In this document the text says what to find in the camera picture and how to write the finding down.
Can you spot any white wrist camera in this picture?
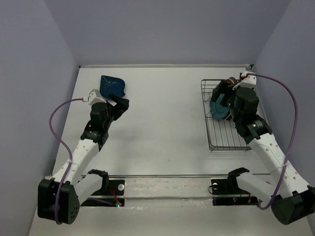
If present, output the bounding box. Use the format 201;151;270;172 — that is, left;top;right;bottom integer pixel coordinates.
83;89;106;106
233;71;257;90

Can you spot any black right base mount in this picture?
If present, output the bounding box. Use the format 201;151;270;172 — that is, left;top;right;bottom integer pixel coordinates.
208;167;258;206

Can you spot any black wire dish rack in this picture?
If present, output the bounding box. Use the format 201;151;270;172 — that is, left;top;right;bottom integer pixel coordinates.
201;79;251;151

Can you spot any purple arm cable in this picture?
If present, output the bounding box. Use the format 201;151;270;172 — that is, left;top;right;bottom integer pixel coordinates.
49;98;86;225
247;73;299;210

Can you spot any teal scalloped plate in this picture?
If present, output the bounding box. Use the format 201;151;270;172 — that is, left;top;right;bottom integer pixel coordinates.
210;94;231;120

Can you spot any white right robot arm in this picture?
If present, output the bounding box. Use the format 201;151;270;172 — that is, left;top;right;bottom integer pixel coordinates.
210;74;315;225

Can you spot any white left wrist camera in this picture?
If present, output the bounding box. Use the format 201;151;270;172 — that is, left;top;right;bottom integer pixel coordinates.
83;89;106;106

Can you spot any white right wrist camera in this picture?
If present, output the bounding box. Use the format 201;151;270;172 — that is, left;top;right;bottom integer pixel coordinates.
233;71;257;90

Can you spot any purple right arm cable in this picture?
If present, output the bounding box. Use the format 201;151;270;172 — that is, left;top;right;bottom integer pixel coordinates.
247;73;299;210

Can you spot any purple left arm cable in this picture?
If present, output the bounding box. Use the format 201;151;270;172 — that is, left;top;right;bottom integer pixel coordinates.
49;98;86;225

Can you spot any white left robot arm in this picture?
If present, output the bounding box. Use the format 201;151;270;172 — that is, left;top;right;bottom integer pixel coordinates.
37;89;129;225

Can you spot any dark blue leaf plate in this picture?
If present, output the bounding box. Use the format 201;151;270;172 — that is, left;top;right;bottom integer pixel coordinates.
99;75;126;99

